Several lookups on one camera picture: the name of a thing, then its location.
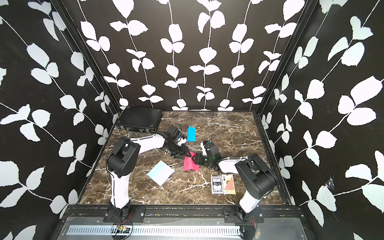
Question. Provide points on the white slotted cable duct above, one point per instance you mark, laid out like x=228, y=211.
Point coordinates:
x=164, y=231

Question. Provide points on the black case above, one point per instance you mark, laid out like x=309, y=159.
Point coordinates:
x=140, y=119

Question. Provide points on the playing card deck box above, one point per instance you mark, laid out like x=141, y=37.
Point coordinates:
x=217, y=184

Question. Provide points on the white square paper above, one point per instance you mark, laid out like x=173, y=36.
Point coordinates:
x=160, y=173

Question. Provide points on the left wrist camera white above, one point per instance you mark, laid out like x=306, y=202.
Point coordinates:
x=181, y=140

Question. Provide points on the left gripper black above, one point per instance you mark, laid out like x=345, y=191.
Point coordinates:
x=183, y=151

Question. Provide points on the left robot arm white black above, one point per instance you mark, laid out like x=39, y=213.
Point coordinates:
x=123, y=158

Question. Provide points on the blue square paper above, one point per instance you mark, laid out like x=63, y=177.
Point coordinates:
x=191, y=135

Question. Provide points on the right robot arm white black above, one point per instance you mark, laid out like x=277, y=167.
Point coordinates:
x=257, y=177

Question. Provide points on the black front rail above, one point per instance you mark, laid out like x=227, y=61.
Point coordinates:
x=229, y=213

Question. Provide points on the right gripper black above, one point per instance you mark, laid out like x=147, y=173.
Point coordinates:
x=199, y=158

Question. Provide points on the small circuit board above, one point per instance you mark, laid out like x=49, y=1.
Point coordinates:
x=121, y=230

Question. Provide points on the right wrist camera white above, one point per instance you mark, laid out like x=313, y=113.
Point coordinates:
x=205, y=145

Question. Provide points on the red playing card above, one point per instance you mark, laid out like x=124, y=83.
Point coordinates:
x=228, y=184

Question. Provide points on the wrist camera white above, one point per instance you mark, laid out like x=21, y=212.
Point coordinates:
x=205, y=145
x=181, y=140

